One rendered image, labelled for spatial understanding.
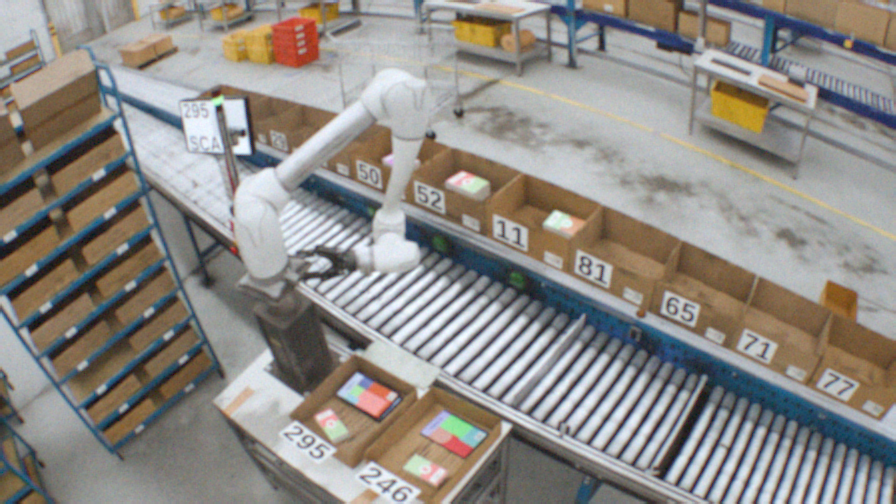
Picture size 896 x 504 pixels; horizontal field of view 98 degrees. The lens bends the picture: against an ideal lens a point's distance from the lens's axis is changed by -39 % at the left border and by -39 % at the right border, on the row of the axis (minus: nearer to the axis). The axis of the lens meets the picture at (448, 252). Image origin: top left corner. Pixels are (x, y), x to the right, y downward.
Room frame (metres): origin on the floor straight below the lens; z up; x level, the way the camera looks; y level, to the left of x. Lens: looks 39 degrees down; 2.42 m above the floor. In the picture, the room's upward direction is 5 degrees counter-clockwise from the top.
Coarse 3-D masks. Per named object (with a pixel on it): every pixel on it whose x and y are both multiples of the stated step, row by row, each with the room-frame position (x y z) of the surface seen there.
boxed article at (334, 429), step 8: (320, 416) 1.16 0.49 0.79; (328, 416) 1.16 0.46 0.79; (336, 416) 1.16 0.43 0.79; (320, 424) 1.12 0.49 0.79; (328, 424) 1.12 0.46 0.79; (336, 424) 1.12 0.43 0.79; (328, 432) 1.08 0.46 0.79; (336, 432) 1.09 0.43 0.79; (344, 432) 1.09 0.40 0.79; (336, 440) 1.06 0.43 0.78
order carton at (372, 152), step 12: (384, 132) 2.67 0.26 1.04; (372, 144) 2.60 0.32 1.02; (384, 144) 2.66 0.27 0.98; (432, 144) 2.52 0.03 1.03; (444, 144) 2.47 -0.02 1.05; (360, 156) 2.43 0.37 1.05; (372, 156) 2.60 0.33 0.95; (384, 156) 2.65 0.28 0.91; (420, 156) 2.58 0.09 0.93; (432, 156) 2.52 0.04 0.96; (384, 168) 2.33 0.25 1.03; (360, 180) 2.45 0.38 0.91; (384, 180) 2.33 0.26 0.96; (384, 192) 2.34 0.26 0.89; (408, 192) 2.24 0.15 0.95
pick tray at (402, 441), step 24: (432, 408) 1.21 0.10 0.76; (456, 408) 1.18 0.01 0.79; (480, 408) 1.12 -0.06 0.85; (408, 432) 1.10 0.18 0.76; (384, 456) 1.00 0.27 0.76; (408, 456) 1.00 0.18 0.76; (432, 456) 0.99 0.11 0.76; (456, 456) 0.98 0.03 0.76; (480, 456) 0.97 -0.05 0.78; (408, 480) 0.89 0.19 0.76; (456, 480) 0.86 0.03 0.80
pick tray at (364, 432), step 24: (360, 360) 1.40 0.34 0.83; (336, 384) 1.31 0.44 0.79; (384, 384) 1.33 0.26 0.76; (408, 384) 1.26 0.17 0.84; (312, 408) 1.20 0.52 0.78; (336, 408) 1.22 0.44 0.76; (408, 408) 1.19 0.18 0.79; (312, 432) 1.10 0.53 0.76; (360, 432) 1.11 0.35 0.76; (384, 432) 1.09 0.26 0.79; (336, 456) 0.98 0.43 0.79; (360, 456) 0.98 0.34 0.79
